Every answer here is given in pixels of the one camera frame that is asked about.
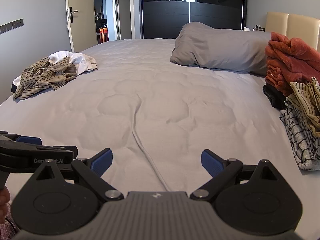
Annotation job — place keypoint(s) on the cream room door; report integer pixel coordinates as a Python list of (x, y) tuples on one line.
[(82, 30)]

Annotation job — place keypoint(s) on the white garment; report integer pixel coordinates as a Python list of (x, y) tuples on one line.
[(75, 60)]

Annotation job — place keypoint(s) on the tan striped garment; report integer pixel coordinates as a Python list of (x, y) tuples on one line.
[(307, 105)]

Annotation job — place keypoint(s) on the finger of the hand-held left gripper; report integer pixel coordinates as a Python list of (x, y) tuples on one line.
[(28, 140)]

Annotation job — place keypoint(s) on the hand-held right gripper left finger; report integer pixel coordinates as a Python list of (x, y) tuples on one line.
[(101, 162)]

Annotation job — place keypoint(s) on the red fleece garment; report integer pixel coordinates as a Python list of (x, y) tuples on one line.
[(290, 60)]

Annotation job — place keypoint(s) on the person's left hand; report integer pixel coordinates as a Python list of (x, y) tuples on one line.
[(4, 202)]

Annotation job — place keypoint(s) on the beige padded headboard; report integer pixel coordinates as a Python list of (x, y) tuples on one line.
[(295, 27)]

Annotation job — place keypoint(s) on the black sliding wardrobe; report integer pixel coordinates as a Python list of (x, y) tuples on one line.
[(165, 17)]

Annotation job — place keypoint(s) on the grey pillow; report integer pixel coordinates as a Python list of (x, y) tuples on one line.
[(220, 50)]

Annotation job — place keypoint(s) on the tan striped button shirt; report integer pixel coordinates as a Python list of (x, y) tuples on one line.
[(42, 80)]

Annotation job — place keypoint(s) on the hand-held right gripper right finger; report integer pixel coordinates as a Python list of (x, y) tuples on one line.
[(211, 163)]

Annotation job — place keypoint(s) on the orange stool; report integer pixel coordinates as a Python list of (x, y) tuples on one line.
[(104, 36)]

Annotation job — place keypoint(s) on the bed with grey sheet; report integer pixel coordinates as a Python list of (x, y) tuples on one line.
[(160, 92)]

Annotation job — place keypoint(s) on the grey patterned garment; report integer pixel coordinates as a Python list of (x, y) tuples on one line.
[(300, 142)]

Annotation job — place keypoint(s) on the black garment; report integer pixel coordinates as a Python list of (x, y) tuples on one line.
[(275, 96)]

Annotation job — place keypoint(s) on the dark wall switch panel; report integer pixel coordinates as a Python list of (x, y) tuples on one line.
[(12, 26)]

